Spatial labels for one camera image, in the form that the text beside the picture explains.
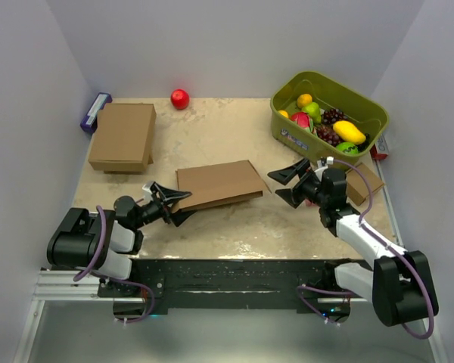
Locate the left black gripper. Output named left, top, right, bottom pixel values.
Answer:
left=132, top=183, right=196, bottom=229

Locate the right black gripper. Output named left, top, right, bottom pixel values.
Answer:
left=268, top=158, right=328, bottom=209

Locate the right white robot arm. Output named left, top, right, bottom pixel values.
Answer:
left=268, top=157, right=439, bottom=339

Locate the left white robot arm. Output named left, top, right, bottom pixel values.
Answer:
left=46, top=181, right=193, bottom=296

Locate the small brown cardboard box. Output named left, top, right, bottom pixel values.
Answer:
left=346, top=163, right=384, bottom=206

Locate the closed brown cardboard box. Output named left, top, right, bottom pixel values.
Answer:
left=88, top=103, right=157, bottom=174

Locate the red grape bunch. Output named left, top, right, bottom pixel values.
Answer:
left=316, top=124, right=343, bottom=147

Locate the pink dragon fruit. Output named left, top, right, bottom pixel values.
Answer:
left=290, top=112, right=315, bottom=133

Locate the green lime fruit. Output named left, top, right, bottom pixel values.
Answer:
left=336, top=141, right=359, bottom=155

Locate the olive green plastic tub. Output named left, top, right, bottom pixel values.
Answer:
left=270, top=70, right=389, bottom=165

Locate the green pear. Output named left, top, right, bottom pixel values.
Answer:
left=302, top=101, right=322, bottom=124

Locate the dark purple grape bunch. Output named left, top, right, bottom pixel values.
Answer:
left=322, top=108, right=348, bottom=126

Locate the yellow mango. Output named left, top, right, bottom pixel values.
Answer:
left=332, top=120, right=366, bottom=145

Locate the orange fruit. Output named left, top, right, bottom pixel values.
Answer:
left=296, top=93, right=313, bottom=109

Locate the red white carton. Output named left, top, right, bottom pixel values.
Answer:
left=370, top=134, right=390, bottom=161

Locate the red apple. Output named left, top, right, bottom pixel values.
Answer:
left=170, top=88, right=190, bottom=110

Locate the purple white carton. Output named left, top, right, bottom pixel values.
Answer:
left=80, top=92, right=113, bottom=135

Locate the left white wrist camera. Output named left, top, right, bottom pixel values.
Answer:
left=142, top=181, right=156, bottom=203

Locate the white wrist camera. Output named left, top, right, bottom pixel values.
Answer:
left=314, top=157, right=334, bottom=181
left=142, top=181, right=156, bottom=203

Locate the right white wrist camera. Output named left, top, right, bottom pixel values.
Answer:
left=314, top=157, right=334, bottom=181

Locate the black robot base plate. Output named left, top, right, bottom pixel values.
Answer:
left=98, top=259, right=354, bottom=315

